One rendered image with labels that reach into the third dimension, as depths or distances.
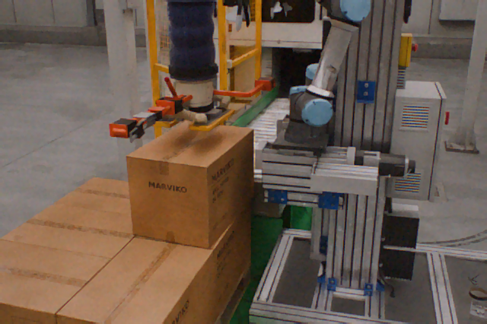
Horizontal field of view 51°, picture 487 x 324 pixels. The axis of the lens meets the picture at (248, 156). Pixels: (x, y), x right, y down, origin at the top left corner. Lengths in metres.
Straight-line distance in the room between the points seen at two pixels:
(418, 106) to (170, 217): 1.19
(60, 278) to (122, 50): 1.99
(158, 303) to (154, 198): 0.53
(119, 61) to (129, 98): 0.27
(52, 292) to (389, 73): 1.64
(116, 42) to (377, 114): 2.13
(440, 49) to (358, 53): 9.20
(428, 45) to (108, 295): 9.98
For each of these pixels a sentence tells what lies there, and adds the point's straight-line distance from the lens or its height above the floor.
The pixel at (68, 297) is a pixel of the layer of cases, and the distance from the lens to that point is 2.15.
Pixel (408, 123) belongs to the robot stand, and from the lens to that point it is 2.28.
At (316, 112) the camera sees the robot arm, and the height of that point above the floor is 1.21.
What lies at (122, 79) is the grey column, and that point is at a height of 0.98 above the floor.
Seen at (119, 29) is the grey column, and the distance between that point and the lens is 3.80.
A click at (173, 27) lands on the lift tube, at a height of 1.49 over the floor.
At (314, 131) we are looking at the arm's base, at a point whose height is 1.08.
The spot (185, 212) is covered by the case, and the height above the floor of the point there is 0.71.
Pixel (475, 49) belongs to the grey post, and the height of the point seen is 1.01.
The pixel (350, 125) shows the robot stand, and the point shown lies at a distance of 2.33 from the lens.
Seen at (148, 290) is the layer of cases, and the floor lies 0.54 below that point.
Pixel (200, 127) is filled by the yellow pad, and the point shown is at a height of 1.07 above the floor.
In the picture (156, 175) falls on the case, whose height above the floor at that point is 0.87.
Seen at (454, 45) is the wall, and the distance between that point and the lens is 11.47.
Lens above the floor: 1.73
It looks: 20 degrees down
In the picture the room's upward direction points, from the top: straight up
